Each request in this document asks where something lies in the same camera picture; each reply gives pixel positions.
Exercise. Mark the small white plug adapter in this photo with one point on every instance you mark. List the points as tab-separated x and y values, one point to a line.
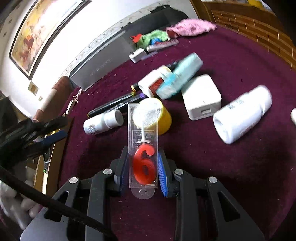
137	55

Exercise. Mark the brown upholstered chair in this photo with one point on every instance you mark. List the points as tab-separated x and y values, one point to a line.
53	99

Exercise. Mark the white bottle red label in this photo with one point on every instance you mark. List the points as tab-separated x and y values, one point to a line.
151	81

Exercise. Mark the clear pack red number candle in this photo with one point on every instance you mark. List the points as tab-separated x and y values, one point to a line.
143	166

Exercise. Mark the framed wall picture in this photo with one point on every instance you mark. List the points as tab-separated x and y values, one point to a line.
41	34

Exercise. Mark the yellow jar white lid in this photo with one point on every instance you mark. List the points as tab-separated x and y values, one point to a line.
165	118

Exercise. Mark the small blue object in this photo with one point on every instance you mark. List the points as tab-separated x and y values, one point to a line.
156	41

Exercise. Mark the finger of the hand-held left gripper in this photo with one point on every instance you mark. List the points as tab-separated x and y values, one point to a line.
49	124
49	140

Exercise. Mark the small red object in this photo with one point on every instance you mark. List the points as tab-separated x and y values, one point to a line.
135	39

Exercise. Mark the pink floral cloth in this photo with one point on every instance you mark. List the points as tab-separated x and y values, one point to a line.
192	27

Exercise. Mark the small white bottle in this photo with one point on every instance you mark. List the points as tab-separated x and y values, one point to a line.
101	122

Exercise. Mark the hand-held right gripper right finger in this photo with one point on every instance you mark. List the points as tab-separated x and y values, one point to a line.
161	176

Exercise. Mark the black leather chair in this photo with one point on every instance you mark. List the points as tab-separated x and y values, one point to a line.
157	20

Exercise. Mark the white charger adapter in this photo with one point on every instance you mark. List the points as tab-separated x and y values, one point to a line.
201	97

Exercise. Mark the grey cardboard box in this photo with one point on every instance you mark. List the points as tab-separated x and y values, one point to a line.
97	67

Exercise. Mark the green cloth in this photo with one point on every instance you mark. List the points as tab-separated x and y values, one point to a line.
153	37

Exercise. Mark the wooden brick-pattern counter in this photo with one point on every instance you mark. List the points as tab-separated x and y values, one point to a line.
249	20

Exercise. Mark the teal tissue packet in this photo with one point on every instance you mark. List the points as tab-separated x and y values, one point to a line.
182	71

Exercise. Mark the person's left hand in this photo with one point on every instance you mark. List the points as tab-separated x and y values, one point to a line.
13	204

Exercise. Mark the large white bottle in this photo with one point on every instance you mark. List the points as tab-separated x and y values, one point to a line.
242	113

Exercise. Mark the packaged pen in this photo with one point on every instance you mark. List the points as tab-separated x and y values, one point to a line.
161	45

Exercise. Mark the black marker purple cap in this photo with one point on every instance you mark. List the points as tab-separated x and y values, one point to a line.
135	98

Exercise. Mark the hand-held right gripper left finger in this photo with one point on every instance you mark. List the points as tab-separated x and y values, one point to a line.
124	173

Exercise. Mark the long thin black marker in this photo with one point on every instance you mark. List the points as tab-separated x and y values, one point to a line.
108	105

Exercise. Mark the small wall plate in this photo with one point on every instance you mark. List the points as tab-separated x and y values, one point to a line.
33	87

